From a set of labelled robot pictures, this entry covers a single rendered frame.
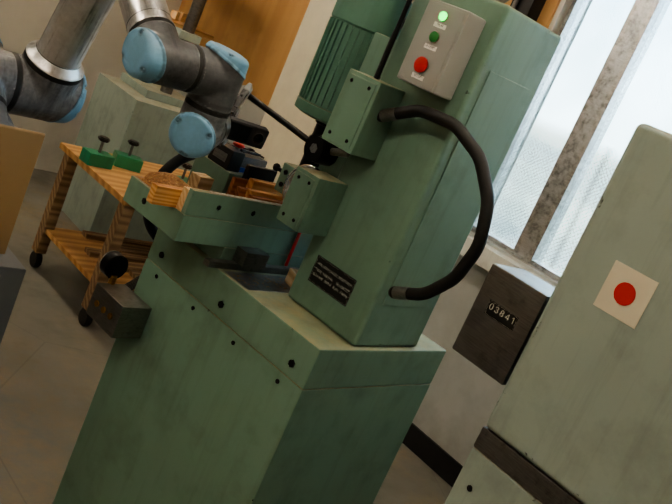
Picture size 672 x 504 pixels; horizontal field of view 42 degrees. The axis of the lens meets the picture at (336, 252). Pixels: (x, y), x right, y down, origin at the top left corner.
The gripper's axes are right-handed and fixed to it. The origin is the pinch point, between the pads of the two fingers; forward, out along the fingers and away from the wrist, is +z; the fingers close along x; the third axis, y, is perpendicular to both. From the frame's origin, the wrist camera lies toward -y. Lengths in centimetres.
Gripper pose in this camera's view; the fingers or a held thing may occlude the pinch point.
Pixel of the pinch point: (239, 114)
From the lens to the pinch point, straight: 207.1
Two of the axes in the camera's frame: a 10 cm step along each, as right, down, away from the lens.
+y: -8.8, -4.8, -0.5
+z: 1.1, -3.0, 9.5
